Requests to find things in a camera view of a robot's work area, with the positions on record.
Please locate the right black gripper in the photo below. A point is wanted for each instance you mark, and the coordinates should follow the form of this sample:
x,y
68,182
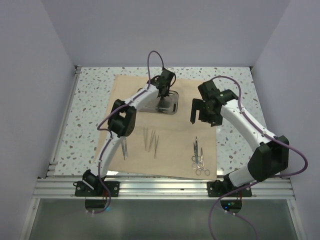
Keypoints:
x,y
198,104

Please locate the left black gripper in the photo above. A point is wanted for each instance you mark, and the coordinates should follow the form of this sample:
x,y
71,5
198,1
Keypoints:
x,y
166,93

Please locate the steel tweezers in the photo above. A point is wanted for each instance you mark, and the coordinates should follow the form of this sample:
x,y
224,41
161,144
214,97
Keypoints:
x,y
152,137
156,142
145,137

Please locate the beige cloth surgical kit wrap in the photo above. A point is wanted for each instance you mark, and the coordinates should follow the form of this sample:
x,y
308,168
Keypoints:
x,y
176,140

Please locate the steel surgical scissors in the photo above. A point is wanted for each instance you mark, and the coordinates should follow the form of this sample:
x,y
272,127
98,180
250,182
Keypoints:
x,y
197,157

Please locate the steel ring-handled forceps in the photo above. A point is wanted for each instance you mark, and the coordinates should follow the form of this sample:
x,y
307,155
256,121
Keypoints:
x,y
194,165

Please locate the steel hemostat forceps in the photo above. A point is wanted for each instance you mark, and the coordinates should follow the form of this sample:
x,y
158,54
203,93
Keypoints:
x,y
200,166

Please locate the steel scalpel handle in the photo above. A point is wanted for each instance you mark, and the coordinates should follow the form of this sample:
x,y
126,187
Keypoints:
x,y
122,148
125,148

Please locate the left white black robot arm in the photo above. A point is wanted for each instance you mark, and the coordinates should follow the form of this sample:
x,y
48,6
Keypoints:
x,y
121,123

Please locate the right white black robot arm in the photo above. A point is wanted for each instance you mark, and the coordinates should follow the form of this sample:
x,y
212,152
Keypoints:
x,y
270,153

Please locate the steel instrument tray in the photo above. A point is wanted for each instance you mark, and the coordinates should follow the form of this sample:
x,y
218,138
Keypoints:
x,y
163,105

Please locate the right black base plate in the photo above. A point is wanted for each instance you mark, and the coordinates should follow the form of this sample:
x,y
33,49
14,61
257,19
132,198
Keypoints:
x,y
217,189

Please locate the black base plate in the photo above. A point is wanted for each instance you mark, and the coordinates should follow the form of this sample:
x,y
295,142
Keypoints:
x,y
83,190
217,189

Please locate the aluminium front rail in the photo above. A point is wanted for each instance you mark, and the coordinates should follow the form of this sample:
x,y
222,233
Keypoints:
x,y
156,188

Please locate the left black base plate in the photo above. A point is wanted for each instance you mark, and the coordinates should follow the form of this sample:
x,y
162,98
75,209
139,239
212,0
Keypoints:
x,y
83,190

